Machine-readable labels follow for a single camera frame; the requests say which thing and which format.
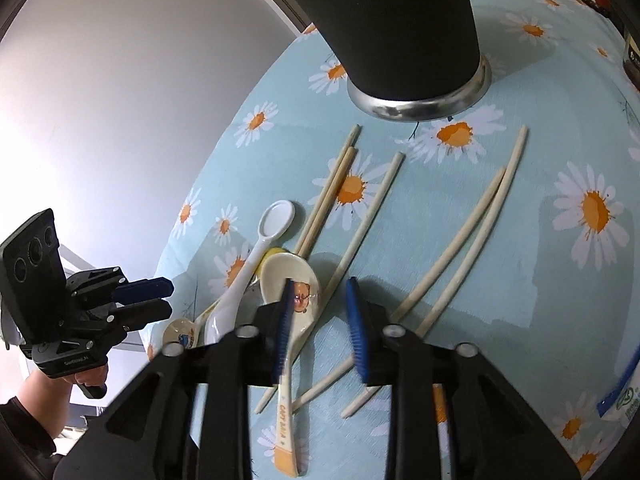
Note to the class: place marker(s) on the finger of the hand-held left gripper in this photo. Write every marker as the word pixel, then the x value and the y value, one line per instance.
pixel 145 312
pixel 145 288

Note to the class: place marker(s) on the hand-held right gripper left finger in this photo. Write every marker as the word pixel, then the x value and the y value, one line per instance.
pixel 282 325

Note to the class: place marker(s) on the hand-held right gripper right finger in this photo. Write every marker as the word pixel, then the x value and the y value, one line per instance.
pixel 357 330

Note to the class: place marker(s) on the small printed ceramic spoon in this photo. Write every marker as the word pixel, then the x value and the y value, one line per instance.
pixel 182 332

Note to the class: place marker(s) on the cream bear print spoon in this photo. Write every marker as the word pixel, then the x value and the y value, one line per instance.
pixel 275 280

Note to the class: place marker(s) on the plain white ceramic spoon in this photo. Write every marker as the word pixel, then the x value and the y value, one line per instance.
pixel 277 220

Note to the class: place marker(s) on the pale wooden chopstick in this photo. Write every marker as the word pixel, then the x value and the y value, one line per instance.
pixel 379 195
pixel 520 137

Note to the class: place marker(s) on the chopsticks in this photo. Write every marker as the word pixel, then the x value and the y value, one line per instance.
pixel 499 177

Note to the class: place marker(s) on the black utensil holder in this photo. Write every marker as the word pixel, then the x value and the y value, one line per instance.
pixel 390 20

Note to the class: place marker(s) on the person's left forearm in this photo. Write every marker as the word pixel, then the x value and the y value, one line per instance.
pixel 20 425

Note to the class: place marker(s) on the person's left hand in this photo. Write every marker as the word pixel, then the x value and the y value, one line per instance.
pixel 50 400

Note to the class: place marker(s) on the small yellow utensil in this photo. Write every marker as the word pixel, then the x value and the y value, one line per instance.
pixel 272 256

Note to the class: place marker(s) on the blue daisy tablecloth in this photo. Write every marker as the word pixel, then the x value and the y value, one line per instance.
pixel 525 260

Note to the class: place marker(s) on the white and blue package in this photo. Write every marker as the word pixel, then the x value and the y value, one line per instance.
pixel 625 402

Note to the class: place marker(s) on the dark glass jar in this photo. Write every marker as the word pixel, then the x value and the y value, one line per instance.
pixel 634 60

